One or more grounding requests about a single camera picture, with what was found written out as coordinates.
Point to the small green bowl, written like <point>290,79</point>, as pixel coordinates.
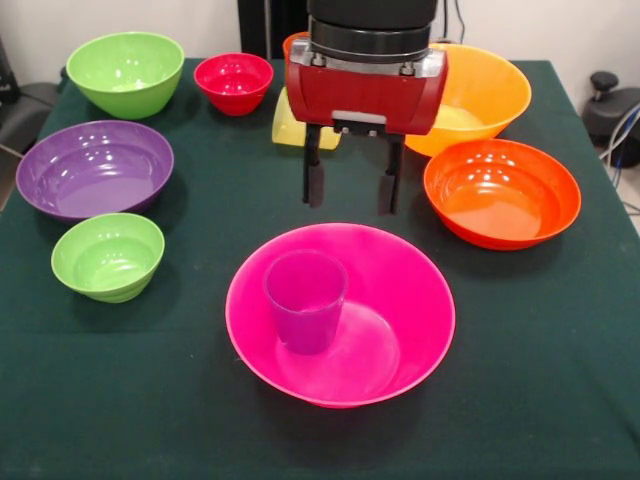
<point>107,260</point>

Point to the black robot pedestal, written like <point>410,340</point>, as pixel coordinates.
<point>275,20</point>

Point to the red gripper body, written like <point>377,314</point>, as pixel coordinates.
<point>360,95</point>

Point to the red bowl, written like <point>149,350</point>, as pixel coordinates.
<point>235,85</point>

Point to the dark green tablecloth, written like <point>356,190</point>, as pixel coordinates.
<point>150,375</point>

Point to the purple cup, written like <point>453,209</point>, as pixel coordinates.
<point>305,320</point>

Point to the yellow bowl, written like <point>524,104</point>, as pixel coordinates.
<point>490,85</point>

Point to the large green bowl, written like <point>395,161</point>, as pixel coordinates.
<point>125,95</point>

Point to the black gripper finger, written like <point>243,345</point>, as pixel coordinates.
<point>390,180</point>
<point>314,170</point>

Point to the pink bowl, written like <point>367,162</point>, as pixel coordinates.
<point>400,300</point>

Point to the yellow cup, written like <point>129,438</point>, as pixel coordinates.
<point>287,130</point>

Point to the purple bowl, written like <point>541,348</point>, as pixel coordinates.
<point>95,175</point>

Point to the orange cup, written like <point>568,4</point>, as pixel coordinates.
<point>295,42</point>

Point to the dark grey chair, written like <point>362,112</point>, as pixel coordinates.
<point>30,110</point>

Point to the black round equipment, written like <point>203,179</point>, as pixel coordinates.
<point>607,110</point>

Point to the orange bowl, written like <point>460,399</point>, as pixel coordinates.
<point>500,195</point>

